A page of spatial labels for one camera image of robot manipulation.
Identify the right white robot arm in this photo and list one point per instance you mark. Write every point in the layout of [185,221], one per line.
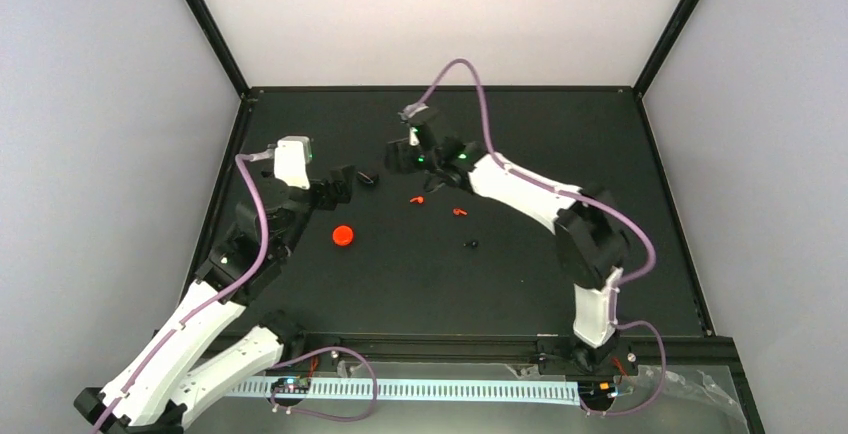
[589,243]

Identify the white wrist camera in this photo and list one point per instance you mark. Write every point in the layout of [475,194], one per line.
[417,116]
[292,155]

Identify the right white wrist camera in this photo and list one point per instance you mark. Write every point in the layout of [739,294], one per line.
[417,116]

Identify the clear plastic sheet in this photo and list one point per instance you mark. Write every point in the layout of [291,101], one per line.
[694,399]

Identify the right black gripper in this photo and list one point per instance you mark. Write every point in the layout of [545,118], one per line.
[397,152]

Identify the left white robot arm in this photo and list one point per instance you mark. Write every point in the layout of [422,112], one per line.
[169,384]

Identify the white slotted cable duct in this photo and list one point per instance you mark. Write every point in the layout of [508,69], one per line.
[509,391]

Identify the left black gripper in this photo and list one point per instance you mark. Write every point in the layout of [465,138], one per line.
[340,184]

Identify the black aluminium front rail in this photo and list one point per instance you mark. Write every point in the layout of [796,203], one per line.
[497,349]

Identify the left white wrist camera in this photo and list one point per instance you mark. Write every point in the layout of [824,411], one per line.
[292,155]

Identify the black glossy earbud charging case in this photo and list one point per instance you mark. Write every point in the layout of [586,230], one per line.
[368,178]

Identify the red round cap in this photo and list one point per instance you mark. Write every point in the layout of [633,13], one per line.
[343,235]

